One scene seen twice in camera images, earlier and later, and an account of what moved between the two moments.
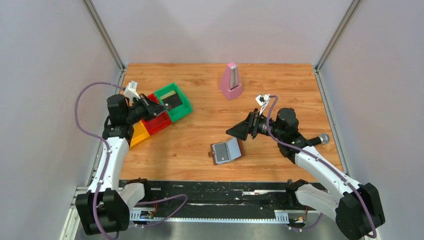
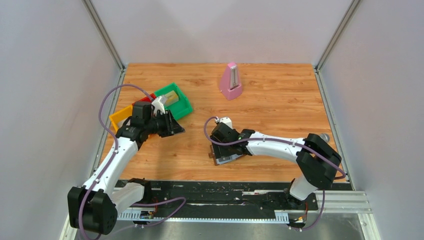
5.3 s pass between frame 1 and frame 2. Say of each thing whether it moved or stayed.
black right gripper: moved
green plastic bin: stayed
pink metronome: stayed
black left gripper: moved
